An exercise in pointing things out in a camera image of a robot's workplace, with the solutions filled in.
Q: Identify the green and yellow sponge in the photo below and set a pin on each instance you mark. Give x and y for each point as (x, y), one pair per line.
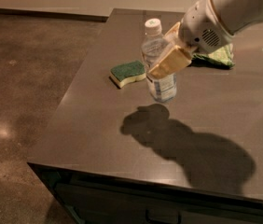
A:
(127, 73)

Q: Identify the dark counter cabinet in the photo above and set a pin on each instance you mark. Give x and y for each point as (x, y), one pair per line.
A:
(102, 199)

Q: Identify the clear plastic water bottle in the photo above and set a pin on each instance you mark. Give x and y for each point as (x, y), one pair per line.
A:
(152, 49)

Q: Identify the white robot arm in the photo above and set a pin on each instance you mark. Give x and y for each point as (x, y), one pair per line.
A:
(236, 15)

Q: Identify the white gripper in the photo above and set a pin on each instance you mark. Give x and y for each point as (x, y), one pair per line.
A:
(201, 27)

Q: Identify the green snack bag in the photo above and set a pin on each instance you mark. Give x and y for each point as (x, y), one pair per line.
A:
(221, 58)

